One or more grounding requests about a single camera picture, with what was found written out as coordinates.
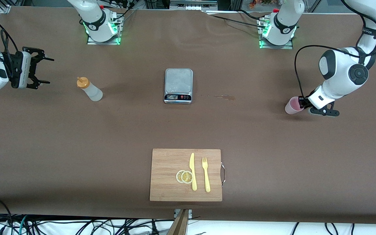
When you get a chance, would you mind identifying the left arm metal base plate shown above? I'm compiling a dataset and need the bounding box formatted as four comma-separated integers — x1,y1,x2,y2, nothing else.
258,16,293,49

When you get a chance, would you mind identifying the wooden post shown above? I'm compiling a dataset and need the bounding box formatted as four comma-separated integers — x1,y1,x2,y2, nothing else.
167,209,189,235

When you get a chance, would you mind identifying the brown table cover sheet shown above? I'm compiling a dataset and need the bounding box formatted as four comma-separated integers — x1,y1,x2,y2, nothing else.
0,6,376,225

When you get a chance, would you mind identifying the black left arm base cable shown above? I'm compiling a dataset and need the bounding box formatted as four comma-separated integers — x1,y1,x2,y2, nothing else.
204,9,267,29

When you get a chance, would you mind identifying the yellow plastic knife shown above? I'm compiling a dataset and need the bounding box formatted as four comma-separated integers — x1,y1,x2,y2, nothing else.
189,153,197,191

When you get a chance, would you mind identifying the white power strip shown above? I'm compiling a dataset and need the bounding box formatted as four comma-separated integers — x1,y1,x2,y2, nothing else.
170,0,218,10

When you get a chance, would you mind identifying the small metal bracket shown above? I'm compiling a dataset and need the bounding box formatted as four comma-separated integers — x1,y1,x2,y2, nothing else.
174,209,193,219

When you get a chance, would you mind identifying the pink plastic cup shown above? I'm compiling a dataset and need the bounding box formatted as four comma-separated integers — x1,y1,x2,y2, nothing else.
285,97,305,115

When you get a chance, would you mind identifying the translucent sauce bottle orange cap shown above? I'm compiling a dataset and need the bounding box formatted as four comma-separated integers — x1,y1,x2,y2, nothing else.
77,76,103,102

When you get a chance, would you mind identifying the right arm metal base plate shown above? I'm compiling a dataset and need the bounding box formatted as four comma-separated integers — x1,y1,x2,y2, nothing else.
87,12,122,45

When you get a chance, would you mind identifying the silver digital kitchen scale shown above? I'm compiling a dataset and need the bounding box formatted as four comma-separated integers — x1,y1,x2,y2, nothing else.
164,68,193,104

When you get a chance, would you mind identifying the wooden cutting board metal handle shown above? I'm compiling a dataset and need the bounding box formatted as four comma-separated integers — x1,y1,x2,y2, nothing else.
149,149,226,202

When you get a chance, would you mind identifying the yellow plastic fork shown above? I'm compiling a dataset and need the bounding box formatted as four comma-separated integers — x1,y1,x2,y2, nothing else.
202,157,211,193

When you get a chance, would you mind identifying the teal floor cable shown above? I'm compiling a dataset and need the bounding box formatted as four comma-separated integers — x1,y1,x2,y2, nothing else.
10,215,29,235

